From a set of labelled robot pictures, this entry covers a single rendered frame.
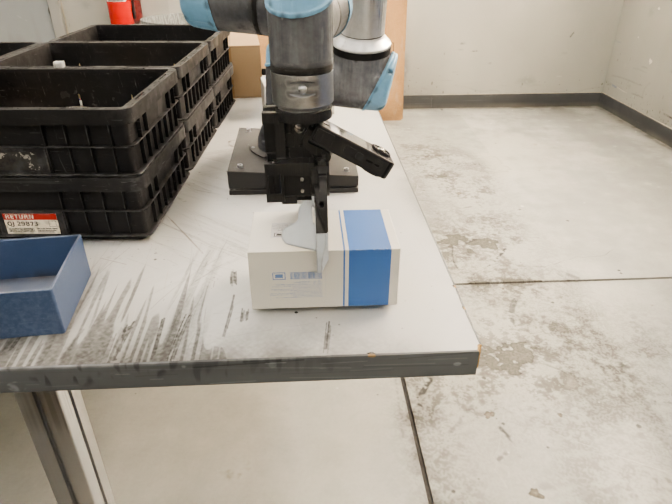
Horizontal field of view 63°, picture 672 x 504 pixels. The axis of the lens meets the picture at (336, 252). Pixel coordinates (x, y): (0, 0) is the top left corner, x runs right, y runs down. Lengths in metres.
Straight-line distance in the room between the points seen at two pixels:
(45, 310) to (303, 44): 0.46
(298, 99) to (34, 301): 0.42
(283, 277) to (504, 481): 0.94
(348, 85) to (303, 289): 0.50
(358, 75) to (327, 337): 0.56
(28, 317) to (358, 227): 0.45
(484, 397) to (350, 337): 1.01
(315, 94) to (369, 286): 0.26
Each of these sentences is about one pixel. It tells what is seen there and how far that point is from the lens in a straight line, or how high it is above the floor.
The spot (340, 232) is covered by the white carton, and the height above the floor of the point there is 0.80.
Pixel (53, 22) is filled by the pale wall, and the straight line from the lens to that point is 4.50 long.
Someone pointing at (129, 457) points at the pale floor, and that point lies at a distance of 1.59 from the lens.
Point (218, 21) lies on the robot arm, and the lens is 0.79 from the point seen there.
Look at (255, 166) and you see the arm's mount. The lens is 1.14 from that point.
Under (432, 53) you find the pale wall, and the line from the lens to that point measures 4.35.
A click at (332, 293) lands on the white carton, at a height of 0.73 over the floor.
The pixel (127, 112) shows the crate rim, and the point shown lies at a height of 0.92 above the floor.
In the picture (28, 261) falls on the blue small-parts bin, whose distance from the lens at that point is 0.95.
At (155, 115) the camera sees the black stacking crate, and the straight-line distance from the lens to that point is 1.06.
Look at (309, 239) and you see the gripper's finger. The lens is 0.70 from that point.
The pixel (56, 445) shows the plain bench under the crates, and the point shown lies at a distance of 0.97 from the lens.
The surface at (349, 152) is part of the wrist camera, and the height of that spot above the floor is 0.92.
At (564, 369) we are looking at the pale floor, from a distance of 1.86.
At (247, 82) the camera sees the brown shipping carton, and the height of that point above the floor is 0.75.
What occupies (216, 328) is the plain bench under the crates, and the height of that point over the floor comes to 0.70.
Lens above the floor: 1.16
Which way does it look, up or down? 30 degrees down
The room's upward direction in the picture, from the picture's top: straight up
